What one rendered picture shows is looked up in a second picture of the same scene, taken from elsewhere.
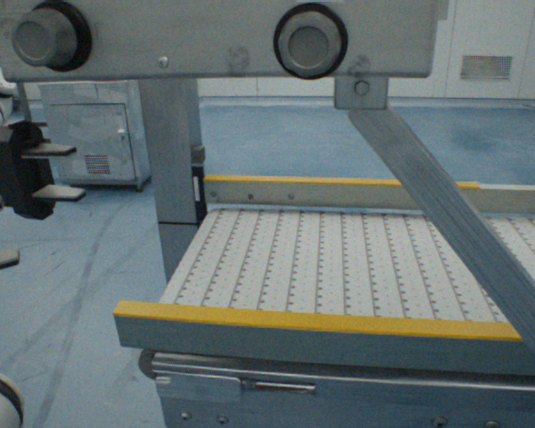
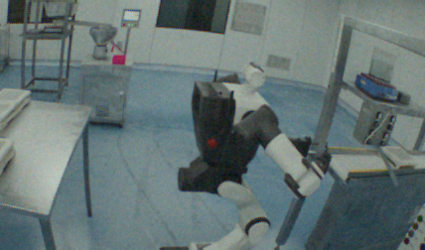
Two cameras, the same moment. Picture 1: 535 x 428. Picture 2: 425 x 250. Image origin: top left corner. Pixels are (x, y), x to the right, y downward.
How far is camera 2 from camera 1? 1.63 m
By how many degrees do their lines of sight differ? 23
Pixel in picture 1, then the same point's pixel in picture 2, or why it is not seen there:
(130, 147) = (123, 102)
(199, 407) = (351, 187)
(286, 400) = (360, 183)
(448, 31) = (262, 41)
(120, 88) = (127, 69)
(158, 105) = (324, 132)
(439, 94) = not seen: hidden behind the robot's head
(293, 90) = (171, 62)
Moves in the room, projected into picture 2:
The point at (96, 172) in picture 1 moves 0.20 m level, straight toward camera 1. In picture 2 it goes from (100, 115) to (106, 122)
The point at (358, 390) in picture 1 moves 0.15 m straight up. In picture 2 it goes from (368, 180) to (377, 156)
